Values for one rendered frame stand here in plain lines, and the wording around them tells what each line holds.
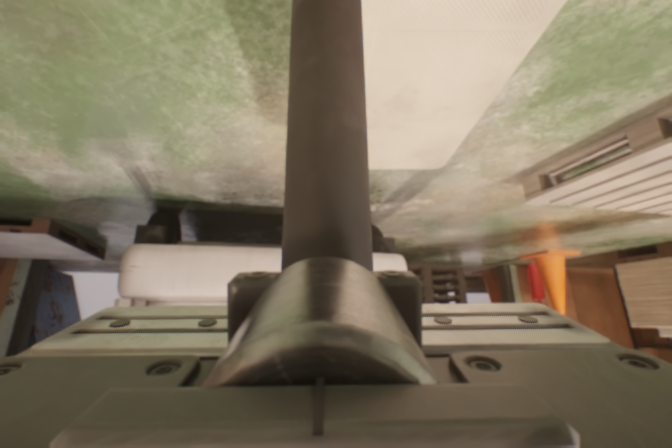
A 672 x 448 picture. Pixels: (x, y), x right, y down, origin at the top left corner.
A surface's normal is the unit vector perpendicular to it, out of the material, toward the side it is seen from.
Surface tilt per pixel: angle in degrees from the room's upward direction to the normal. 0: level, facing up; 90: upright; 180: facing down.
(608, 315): 90
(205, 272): 88
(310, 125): 90
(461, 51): 0
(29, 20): 0
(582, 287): 90
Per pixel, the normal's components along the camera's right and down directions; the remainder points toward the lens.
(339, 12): 0.35, -0.31
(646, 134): -0.96, -0.07
